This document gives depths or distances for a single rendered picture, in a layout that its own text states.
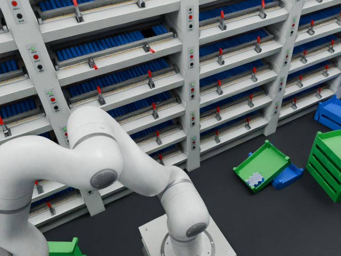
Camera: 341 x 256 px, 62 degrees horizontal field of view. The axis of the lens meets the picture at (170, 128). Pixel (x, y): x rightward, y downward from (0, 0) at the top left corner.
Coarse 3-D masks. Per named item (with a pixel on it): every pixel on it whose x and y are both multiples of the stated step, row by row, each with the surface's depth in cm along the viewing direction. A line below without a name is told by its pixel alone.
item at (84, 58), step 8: (144, 40) 134; (152, 40) 136; (168, 40) 138; (112, 48) 130; (120, 48) 130; (128, 48) 133; (80, 56) 125; (88, 56) 125; (96, 56) 127; (64, 64) 122; (72, 64) 124
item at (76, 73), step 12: (120, 24) 137; (132, 24) 140; (168, 24) 145; (72, 36) 130; (84, 36) 132; (180, 36) 138; (156, 48) 136; (168, 48) 137; (180, 48) 141; (96, 60) 128; (108, 60) 128; (120, 60) 129; (132, 60) 132; (144, 60) 136; (60, 72) 122; (72, 72) 123; (84, 72) 124; (96, 72) 127; (108, 72) 130; (60, 84) 123
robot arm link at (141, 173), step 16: (80, 112) 64; (96, 112) 65; (80, 128) 60; (96, 128) 60; (112, 128) 66; (128, 144) 70; (128, 160) 69; (144, 160) 71; (128, 176) 69; (144, 176) 70; (160, 176) 75; (176, 176) 89; (144, 192) 74; (160, 192) 78
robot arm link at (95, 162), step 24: (24, 144) 56; (48, 144) 55; (96, 144) 56; (0, 168) 55; (24, 168) 55; (48, 168) 56; (72, 168) 54; (96, 168) 53; (120, 168) 57; (0, 192) 57; (24, 192) 60
